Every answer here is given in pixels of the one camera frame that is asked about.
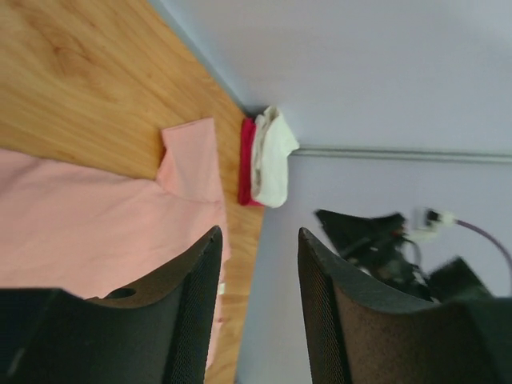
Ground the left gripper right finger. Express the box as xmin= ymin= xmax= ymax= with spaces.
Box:
xmin=298 ymin=228 xmax=511 ymax=383

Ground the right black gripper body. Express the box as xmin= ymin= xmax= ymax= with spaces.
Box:
xmin=314 ymin=210 xmax=492 ymax=302

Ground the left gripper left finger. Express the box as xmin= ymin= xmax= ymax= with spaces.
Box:
xmin=1 ymin=227 xmax=222 ymax=383

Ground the salmon pink t-shirt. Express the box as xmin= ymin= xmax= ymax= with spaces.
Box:
xmin=0 ymin=117 xmax=233 ymax=369

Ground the folded white t-shirt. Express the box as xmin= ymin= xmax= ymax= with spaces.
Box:
xmin=250 ymin=106 xmax=300 ymax=208

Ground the folded magenta t-shirt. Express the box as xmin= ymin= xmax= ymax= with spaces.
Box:
xmin=238 ymin=118 xmax=262 ymax=206

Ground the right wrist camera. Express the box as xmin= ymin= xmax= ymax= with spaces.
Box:
xmin=406 ymin=207 xmax=458 ymax=242

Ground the right corner aluminium post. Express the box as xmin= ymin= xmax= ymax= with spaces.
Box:
xmin=293 ymin=146 xmax=511 ymax=164

